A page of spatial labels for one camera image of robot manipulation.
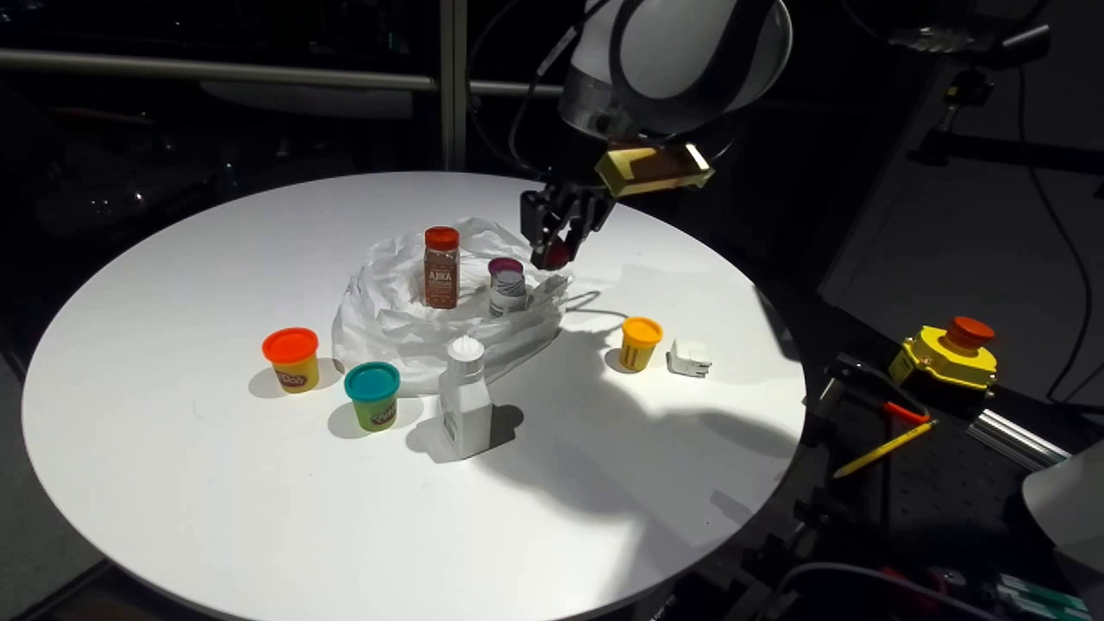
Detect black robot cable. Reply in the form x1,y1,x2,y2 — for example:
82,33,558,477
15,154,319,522
503,0,613,174

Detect silver lid white jar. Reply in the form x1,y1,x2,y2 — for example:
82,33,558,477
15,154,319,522
487,273,533,319

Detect small red lid cup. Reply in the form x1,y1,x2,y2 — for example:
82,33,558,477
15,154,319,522
533,236,575,273

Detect grey horizontal window rail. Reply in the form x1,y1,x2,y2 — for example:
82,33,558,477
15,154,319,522
0,46,572,116

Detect silver aluminium bar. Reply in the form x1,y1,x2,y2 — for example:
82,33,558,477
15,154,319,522
965,408,1077,468

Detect teal lid cup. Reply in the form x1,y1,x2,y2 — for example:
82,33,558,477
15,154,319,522
341,357,404,435

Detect red lid spice bottle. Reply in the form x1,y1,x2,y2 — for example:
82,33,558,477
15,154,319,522
420,224,465,311

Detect red tool handle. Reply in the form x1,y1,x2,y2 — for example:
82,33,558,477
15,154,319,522
881,395,935,427

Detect white square bottle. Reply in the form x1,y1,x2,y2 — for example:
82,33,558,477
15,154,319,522
435,332,498,454

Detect grey window post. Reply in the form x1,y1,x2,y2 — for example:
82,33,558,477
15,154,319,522
440,0,473,173

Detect black camera stand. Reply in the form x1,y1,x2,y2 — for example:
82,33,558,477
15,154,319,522
907,0,1104,174

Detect small white box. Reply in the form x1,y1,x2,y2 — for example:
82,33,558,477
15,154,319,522
662,333,719,380

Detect crumpled clear plastic bag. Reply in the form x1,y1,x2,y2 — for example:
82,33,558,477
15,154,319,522
331,218,607,394

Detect white rounded object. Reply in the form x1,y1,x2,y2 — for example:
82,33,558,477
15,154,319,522
1019,438,1104,580

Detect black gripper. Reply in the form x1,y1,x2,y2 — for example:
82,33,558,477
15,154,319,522
519,184,619,270

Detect yellow pencil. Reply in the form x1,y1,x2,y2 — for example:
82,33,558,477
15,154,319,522
830,418,941,483

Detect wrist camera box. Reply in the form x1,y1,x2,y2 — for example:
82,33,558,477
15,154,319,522
593,141,719,197

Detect yellow emergency stop button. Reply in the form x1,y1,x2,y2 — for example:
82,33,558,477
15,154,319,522
888,313,1002,394

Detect orange lid yellow cup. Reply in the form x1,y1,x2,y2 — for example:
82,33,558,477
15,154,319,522
260,323,325,395

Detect thin black hanging cable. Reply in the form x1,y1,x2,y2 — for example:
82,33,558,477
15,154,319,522
1014,60,1098,403

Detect teal tool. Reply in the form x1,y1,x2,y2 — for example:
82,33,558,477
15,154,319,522
998,570,1093,621

